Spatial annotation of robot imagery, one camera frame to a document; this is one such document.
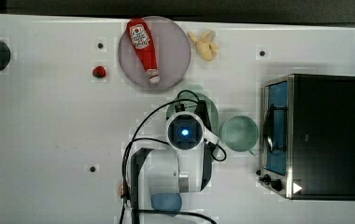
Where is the grey round plate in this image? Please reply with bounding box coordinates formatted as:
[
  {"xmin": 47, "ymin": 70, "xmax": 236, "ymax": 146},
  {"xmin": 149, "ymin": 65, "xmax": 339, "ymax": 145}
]
[{"xmin": 118, "ymin": 16, "xmax": 191, "ymax": 91}]

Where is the green strainer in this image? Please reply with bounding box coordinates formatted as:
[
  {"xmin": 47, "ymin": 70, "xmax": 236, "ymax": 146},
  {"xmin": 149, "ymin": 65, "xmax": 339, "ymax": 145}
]
[{"xmin": 165, "ymin": 90, "xmax": 219, "ymax": 154}]

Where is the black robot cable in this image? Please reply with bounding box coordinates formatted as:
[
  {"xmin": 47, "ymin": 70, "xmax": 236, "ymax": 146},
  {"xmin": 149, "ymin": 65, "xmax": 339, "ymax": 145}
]
[{"xmin": 119, "ymin": 89, "xmax": 228, "ymax": 224}]

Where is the peeled toy banana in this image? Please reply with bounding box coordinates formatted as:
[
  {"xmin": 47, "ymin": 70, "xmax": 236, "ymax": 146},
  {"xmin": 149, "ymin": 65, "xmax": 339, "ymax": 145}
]
[{"xmin": 187, "ymin": 30, "xmax": 220, "ymax": 62}]

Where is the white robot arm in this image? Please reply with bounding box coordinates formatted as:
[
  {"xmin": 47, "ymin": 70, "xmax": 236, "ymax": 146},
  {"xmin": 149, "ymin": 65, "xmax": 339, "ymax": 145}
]
[{"xmin": 125, "ymin": 99, "xmax": 219, "ymax": 224}]

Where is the black toaster oven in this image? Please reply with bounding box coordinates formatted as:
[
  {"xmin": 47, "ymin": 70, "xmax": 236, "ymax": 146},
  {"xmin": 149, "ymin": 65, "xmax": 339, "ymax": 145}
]
[{"xmin": 256, "ymin": 74, "xmax": 355, "ymax": 201}]

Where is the blue bowl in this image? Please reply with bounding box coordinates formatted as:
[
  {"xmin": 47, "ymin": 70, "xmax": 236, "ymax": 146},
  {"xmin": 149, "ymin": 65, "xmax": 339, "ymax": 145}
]
[{"xmin": 150, "ymin": 193, "xmax": 182, "ymax": 212}]

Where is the green mug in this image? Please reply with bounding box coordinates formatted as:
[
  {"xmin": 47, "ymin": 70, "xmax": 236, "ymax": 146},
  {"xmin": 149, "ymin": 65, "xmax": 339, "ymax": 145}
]
[{"xmin": 220, "ymin": 115, "xmax": 260, "ymax": 156}]

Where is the red ketchup bottle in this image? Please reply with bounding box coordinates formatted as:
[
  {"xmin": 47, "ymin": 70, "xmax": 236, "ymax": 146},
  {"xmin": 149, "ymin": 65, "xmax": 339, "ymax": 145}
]
[{"xmin": 126, "ymin": 19, "xmax": 160, "ymax": 84}]

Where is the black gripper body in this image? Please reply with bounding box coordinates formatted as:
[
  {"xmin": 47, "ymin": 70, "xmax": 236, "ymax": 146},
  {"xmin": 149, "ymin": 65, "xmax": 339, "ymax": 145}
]
[{"xmin": 175, "ymin": 100, "xmax": 212, "ymax": 131}]

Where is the small dark red strawberry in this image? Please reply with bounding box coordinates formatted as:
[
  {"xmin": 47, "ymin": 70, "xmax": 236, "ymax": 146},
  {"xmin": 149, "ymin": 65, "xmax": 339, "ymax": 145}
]
[{"xmin": 92, "ymin": 66, "xmax": 107, "ymax": 78}]

